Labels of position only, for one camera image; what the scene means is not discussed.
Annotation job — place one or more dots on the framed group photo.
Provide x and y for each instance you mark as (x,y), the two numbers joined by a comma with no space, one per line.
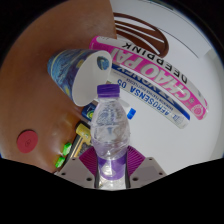
(79,148)

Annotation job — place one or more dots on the white door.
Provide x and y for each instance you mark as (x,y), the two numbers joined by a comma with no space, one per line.
(186,30)

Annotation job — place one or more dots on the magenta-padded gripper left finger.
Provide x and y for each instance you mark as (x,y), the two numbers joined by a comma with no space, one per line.
(76,171)

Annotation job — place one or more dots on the brown wooden chair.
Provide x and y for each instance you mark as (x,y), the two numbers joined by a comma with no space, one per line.
(146,36)

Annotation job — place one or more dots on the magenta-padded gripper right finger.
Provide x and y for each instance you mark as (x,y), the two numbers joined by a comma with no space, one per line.
(146,170)

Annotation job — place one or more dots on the flat round red coaster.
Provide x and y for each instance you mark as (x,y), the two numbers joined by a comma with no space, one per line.
(27,141)

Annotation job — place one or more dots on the blue patterned mug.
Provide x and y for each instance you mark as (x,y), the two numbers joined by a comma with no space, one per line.
(66,71)

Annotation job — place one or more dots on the dark blue pump bottle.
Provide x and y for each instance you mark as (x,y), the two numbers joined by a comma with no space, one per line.
(88,111)

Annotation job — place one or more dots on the clear purple-capped water bottle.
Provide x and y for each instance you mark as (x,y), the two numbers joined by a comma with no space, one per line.
(110,133)

